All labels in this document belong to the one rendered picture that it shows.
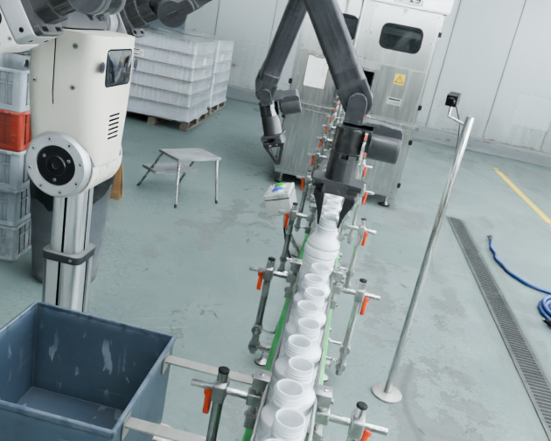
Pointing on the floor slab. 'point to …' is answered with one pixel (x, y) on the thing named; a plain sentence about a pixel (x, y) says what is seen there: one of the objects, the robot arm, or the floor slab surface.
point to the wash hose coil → (542, 298)
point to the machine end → (313, 106)
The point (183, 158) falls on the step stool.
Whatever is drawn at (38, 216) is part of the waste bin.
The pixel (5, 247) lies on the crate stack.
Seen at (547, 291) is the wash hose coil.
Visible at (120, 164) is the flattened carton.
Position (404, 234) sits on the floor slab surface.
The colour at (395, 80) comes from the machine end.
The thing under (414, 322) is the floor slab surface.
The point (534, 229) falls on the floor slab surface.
